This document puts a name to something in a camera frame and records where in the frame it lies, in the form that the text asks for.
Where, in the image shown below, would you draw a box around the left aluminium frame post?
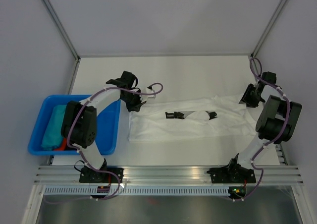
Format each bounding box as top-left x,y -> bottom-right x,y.
41,0 -> 80,62

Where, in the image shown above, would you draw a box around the red rolled t shirt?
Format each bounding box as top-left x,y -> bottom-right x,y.
54,138 -> 67,151

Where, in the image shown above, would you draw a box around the right aluminium frame post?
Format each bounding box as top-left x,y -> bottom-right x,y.
250,0 -> 289,58

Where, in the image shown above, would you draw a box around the blue plastic bin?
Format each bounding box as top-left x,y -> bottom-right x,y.
28,95 -> 120,156

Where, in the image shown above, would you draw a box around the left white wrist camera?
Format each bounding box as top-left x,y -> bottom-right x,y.
140,87 -> 156,102

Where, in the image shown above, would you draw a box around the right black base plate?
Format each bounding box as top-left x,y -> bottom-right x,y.
207,167 -> 256,184

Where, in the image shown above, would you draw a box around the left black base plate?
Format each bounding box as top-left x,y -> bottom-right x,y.
79,166 -> 124,184

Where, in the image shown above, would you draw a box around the white printed t shirt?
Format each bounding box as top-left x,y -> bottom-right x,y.
129,95 -> 256,142

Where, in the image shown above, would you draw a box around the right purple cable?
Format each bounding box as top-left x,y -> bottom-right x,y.
222,57 -> 291,202

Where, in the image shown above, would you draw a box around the aluminium mounting rail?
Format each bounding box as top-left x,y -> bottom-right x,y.
34,166 -> 304,186

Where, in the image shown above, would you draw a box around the teal rolled t shirt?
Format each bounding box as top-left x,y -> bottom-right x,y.
41,105 -> 66,151

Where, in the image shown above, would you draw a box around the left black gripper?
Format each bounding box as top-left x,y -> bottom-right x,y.
121,90 -> 146,113

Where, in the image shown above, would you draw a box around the aluminium frame post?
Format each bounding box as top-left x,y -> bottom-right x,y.
41,0 -> 80,62
250,0 -> 289,58

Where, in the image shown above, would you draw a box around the white slotted cable duct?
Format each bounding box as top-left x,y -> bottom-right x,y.
45,185 -> 229,196

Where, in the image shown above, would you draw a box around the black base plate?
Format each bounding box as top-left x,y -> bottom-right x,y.
79,166 -> 124,184
207,167 -> 256,184

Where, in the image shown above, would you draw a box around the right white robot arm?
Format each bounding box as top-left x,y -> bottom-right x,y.
226,72 -> 302,182

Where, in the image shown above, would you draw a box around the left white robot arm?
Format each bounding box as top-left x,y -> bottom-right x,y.
61,71 -> 144,182

